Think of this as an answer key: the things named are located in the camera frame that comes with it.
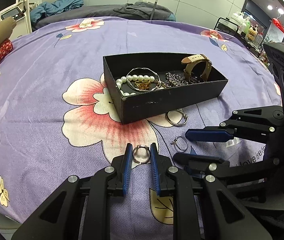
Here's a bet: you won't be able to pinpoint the small silver hoop earring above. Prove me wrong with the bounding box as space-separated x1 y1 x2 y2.
171 136 189 152

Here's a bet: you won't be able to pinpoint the silver hoop earrings pair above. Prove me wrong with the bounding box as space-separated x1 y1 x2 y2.
165 109 188 127

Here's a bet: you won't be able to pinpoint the silver ring pair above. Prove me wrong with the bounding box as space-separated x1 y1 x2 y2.
132 144 152 164

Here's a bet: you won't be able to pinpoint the silver chain necklace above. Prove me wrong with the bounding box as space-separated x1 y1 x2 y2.
165 71 190 87

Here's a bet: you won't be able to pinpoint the gold spiked ring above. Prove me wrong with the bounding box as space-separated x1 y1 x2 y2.
134 80 153 92

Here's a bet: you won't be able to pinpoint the watch with tan leather strap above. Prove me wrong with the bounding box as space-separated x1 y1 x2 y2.
181 54 212 83

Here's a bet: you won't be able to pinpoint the thin silver bangle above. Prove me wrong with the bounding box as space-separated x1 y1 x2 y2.
125 67 167 92

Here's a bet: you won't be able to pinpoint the white pearl bracelet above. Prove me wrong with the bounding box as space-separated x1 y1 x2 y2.
115 74 156 98

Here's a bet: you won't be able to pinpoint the black jewelry tray box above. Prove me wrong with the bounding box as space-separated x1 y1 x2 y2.
103 52 228 124

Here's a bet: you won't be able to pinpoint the bottles on cart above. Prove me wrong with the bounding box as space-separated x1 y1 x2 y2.
230 11 264 42

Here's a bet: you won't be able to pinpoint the purple floral bed sheet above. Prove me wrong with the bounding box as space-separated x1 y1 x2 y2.
0 17 281 222

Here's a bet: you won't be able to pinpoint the dark grey blanket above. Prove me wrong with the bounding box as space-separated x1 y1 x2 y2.
113 2 176 22

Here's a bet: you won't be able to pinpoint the red patterned cloth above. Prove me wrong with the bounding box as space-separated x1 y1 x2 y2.
0 38 13 63

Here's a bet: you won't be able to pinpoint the beige bolster pillow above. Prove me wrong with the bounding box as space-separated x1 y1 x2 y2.
0 17 16 44

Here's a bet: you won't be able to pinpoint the teal blanket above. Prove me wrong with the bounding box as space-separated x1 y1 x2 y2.
30 0 84 26

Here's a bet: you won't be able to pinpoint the white monitor machine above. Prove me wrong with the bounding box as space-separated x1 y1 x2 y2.
0 0 32 41

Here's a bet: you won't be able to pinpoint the black wire cart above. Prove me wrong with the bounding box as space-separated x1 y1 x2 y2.
214 17 264 57

